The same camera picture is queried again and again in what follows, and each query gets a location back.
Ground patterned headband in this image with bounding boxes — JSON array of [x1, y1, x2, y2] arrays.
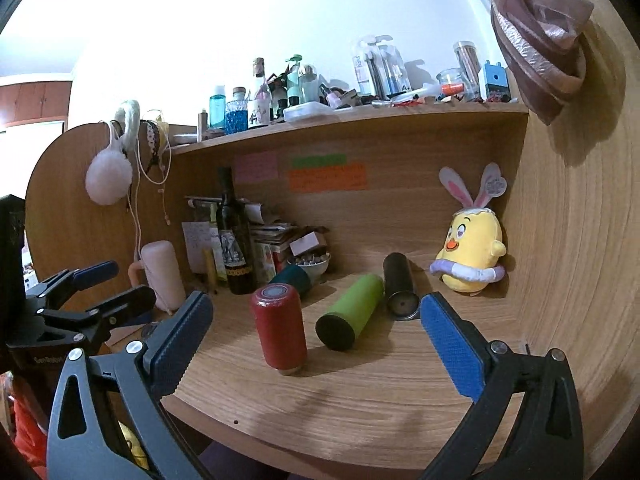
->
[[144, 120, 168, 171]]

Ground blue liquid bottle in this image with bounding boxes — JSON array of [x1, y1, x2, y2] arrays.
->
[[209, 86, 227, 130]]

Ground clear cylinder jar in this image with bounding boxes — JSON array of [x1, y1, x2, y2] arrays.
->
[[453, 41, 484, 101]]

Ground green cup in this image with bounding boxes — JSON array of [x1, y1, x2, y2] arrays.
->
[[315, 273, 386, 352]]

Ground orange sticky note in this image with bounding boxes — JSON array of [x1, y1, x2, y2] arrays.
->
[[288, 162, 369, 192]]

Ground red and white box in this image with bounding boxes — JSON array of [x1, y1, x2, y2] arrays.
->
[[255, 242, 289, 286]]

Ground clear glass bottle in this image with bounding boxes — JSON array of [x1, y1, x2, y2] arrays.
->
[[299, 65, 320, 105]]

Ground yellow chick plush toy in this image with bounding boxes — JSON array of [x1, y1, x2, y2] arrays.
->
[[429, 162, 510, 295]]

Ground teal cup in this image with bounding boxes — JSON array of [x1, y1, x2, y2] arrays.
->
[[269, 264, 313, 301]]

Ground white plastic tray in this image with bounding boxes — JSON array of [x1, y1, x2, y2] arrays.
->
[[283, 101, 341, 124]]

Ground wooden wall cabinet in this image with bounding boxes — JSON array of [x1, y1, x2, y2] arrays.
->
[[0, 74, 74, 129]]

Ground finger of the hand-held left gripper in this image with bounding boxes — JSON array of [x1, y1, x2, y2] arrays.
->
[[36, 285, 157, 346], [24, 260, 121, 311]]

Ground brown hanging cloth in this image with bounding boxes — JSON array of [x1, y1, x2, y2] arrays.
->
[[420, 0, 596, 126]]

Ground white fluffy earmuffs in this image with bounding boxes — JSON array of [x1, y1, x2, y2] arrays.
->
[[85, 100, 142, 206]]

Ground red cup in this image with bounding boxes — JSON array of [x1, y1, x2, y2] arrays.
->
[[251, 283, 308, 376]]

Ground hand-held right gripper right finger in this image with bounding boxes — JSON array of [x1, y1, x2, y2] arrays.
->
[[417, 291, 585, 480]]

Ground green sticky note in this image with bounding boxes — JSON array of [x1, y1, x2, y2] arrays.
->
[[291, 154, 347, 169]]

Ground black cup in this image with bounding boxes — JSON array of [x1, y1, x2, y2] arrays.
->
[[382, 252, 420, 322]]

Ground white bowl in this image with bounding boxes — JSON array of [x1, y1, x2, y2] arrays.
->
[[286, 251, 332, 278]]

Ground white earphone cable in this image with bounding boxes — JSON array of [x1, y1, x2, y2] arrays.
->
[[107, 107, 173, 267]]

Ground orange cloth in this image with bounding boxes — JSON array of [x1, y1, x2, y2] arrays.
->
[[9, 380, 49, 472]]

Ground pale pink cup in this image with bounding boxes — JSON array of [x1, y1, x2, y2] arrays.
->
[[128, 241, 187, 312]]

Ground glass bottle with blue beads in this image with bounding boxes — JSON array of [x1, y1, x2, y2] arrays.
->
[[225, 87, 249, 134]]

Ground white tube with orange cap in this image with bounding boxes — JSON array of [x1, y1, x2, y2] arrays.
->
[[400, 82, 464, 103]]

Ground clear packaged stationery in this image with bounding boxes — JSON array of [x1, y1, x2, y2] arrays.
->
[[352, 35, 414, 99]]

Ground white paper note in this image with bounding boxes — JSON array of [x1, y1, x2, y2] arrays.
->
[[181, 221, 217, 275]]

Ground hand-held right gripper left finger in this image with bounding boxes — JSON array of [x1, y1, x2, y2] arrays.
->
[[46, 290, 216, 480]]

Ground stack of books and papers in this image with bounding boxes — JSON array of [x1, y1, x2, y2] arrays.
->
[[250, 219, 331, 261]]

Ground corked labelled glass bottle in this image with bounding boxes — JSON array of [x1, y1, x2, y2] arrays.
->
[[248, 57, 273, 128]]

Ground green pump bottle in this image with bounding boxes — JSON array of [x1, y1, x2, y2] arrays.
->
[[286, 54, 304, 107]]

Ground dark wine bottle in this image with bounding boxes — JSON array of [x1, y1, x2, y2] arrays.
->
[[216, 166, 257, 295]]

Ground pink sticky note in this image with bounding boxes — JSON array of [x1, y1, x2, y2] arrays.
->
[[234, 151, 279, 183]]

